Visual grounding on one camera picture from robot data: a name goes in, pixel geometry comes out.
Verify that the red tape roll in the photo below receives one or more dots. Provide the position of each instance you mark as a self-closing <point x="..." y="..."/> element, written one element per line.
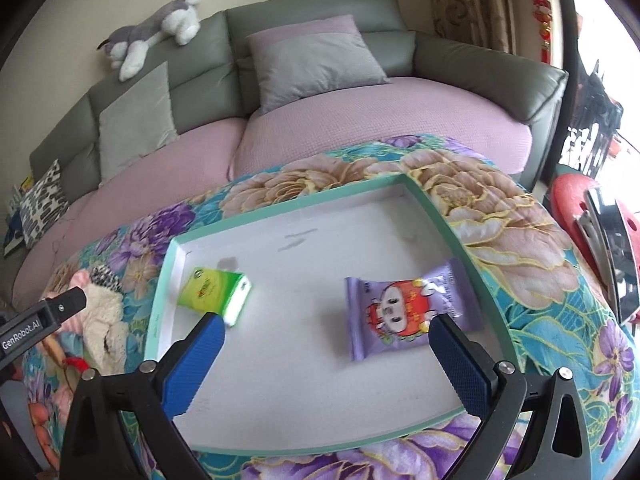
<point x="76" y="363"/>

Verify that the grey pillow middle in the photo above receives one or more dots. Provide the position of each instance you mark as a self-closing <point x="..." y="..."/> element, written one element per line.
<point x="136" y="124"/>

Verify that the purple baby wipes pack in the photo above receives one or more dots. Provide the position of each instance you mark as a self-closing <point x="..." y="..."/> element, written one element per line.
<point x="397" y="315"/>

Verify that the teal white tray box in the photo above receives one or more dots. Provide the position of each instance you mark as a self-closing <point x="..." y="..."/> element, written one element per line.
<point x="284" y="382"/>

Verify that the floral blue blanket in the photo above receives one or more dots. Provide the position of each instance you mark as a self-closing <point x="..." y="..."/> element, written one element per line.
<point x="545" y="291"/>

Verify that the husky plush toy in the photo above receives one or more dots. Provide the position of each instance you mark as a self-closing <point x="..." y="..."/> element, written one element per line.
<point x="128" y="46"/>

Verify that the grey purple pillow right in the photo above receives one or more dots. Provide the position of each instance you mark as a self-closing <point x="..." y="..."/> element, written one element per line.
<point x="294" y="62"/>

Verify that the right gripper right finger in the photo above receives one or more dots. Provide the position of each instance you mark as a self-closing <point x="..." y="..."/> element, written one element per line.
<point x="555" y="445"/>

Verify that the black white patterned cloth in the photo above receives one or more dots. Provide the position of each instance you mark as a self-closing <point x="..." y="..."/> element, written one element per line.
<point x="102" y="275"/>

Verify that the cream lace cloth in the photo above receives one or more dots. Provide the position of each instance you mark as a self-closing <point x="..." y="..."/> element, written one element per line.
<point x="103" y="330"/>

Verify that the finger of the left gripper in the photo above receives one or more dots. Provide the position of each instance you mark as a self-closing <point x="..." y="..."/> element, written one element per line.
<point x="42" y="319"/>

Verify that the red stool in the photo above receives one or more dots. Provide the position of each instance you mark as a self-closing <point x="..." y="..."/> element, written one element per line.
<point x="607" y="235"/>

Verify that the books beside sofa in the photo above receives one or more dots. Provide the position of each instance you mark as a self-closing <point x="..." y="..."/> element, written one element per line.
<point x="14" y="237"/>

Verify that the pink white fluffy sock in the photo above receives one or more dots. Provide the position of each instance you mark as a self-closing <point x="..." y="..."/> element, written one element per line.
<point x="80" y="323"/>

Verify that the black white patterned pillow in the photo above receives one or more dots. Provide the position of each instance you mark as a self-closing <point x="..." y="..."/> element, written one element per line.
<point x="43" y="205"/>

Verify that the grey sofa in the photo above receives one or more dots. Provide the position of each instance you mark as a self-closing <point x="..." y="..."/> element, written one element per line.
<point x="193" y="103"/>

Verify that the green tissue pack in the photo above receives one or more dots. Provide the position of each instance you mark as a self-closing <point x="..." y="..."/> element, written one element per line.
<point x="215" y="291"/>

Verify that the patterned curtain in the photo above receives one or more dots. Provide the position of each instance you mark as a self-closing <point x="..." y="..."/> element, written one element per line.
<point x="491" y="24"/>

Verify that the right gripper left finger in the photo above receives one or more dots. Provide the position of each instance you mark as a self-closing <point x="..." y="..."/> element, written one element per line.
<point x="95" y="443"/>

